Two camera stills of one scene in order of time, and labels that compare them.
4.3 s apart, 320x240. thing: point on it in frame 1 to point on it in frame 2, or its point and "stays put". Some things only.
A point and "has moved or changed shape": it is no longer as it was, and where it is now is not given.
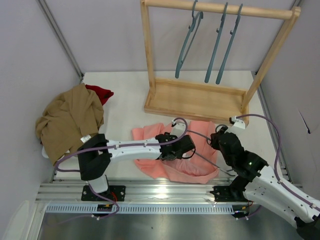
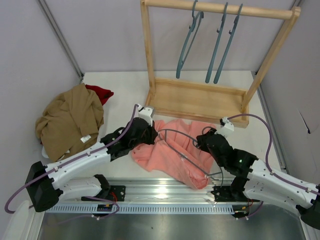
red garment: [103, 94] stays put
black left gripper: [172, 153] to [150, 133]
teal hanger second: [182, 58] stays put
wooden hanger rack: [217, 103] stays put
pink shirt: [201, 167] has moved or changed shape
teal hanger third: [219, 31] stays put
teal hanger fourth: [229, 45] stays put
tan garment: [76, 112] stays put
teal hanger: [208, 140] to [203, 173]
